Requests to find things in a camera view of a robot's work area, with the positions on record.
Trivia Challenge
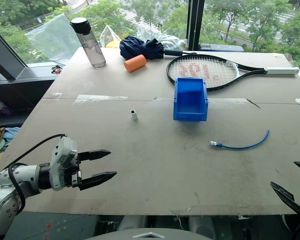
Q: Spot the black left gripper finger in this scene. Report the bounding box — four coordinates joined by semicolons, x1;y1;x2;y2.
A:
77;171;118;192
77;149;112;162

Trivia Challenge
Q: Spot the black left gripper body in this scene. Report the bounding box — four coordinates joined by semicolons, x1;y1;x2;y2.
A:
63;150;82;189

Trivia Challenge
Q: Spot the small white cylinder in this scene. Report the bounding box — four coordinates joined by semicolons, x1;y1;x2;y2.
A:
130;108;139;124

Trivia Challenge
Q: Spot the long clear tape strip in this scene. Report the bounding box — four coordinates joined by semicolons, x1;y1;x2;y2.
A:
73;94;129;105

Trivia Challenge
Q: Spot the light blue cloth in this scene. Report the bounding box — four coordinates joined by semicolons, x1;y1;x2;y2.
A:
1;126;22;146

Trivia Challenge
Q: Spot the grey robot torso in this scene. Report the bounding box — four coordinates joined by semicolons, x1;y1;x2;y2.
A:
88;226;216;240

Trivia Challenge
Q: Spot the purple patterned item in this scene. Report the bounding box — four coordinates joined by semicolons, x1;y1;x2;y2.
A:
0;98;14;116

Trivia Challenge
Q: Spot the orange foam cylinder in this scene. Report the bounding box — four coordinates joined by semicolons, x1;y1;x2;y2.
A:
123;53;147;73

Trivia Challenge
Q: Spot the blue plastic storage bin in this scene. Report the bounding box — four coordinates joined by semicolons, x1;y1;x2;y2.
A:
172;76;210;122

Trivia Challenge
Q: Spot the clear bottle with black cap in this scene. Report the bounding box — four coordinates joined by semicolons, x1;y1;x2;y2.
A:
69;17;107;69

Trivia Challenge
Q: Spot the plastic bag with yellow item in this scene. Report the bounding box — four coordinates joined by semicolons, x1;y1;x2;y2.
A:
99;24;122;49

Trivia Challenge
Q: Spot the navy folded umbrella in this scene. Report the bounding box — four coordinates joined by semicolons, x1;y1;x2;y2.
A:
118;35;198;61

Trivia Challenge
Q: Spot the clear blue-edged zip bag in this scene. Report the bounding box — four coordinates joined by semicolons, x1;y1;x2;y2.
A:
24;13;84;62

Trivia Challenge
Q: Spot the crumpled clear plastic bag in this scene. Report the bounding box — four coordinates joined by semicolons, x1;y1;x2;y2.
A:
136;21;189;51

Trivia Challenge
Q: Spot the black and white tennis racket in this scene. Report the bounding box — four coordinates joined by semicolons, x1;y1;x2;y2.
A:
166;53;300;92

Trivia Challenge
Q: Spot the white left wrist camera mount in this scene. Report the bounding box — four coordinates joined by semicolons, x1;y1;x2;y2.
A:
49;136;78;192

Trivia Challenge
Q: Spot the blue Ethernet cable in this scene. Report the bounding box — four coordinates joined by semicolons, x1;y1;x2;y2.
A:
209;129;271;150

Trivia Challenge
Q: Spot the dark window frame post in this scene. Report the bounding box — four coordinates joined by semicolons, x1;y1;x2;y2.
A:
185;0;206;51

